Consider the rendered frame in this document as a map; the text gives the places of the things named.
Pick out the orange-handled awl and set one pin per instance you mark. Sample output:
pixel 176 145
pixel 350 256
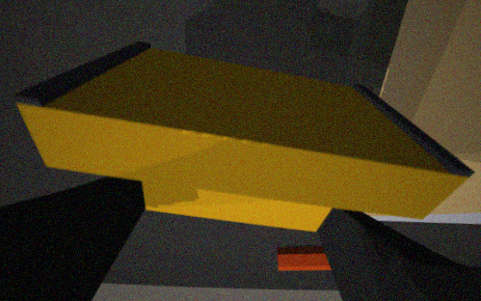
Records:
pixel 302 258

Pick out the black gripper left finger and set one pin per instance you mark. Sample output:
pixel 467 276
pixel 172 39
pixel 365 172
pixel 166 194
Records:
pixel 60 247

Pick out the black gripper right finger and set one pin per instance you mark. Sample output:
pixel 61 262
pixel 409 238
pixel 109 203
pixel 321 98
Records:
pixel 373 262

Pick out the light grey flat strip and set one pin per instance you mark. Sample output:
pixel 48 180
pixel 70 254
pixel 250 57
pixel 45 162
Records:
pixel 467 218

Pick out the tan panel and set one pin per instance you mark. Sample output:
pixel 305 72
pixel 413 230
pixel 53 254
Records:
pixel 434 80

